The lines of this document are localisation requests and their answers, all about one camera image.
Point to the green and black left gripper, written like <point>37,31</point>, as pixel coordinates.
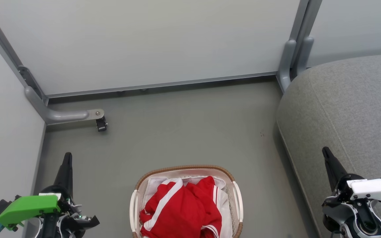
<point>28,208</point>

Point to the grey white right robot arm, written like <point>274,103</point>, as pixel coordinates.
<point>359,221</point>

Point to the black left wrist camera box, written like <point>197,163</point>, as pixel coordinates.
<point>0,206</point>

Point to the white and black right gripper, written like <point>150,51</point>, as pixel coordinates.
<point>372,190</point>

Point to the grey fabric sofa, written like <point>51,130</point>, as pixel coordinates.
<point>342,109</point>

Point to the white woven-rim laundry basket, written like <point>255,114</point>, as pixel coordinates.
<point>235,198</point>

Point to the red and white garment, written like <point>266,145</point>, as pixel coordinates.
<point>225,201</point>

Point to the black caster wheel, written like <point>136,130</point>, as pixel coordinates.
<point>102,125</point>

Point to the grey partition foot with plate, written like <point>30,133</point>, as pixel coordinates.
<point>64,115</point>

